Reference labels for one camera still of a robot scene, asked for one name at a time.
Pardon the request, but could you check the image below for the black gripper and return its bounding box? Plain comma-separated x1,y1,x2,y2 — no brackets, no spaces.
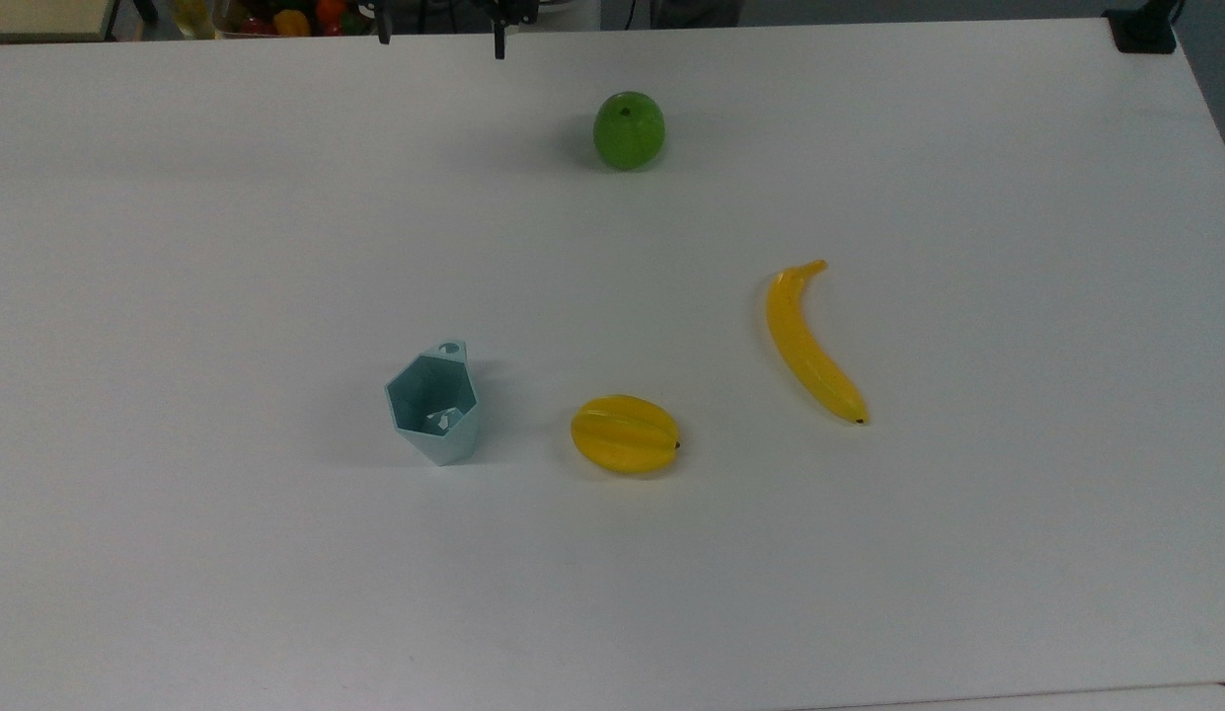
358,0,541,61

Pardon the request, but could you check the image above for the bin of colourful toy fruit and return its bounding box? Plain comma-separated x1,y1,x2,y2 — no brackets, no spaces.
213,0,378,40

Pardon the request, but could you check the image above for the light blue faceted mug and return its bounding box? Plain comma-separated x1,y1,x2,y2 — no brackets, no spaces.
384,340,480,467

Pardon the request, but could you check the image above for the yellow banana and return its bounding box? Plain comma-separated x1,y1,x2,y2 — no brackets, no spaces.
766,260,870,426

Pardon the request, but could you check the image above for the green apple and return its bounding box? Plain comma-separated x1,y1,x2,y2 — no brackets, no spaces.
593,91,667,171

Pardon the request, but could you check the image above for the yellow starfruit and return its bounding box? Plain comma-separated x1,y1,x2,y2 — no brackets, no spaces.
571,395,682,475

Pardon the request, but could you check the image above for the tan wooden box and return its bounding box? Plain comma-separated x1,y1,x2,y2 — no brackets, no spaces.
0,0,121,44

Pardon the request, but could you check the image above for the black clamp mount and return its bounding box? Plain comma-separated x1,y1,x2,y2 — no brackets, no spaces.
1104,0,1187,54

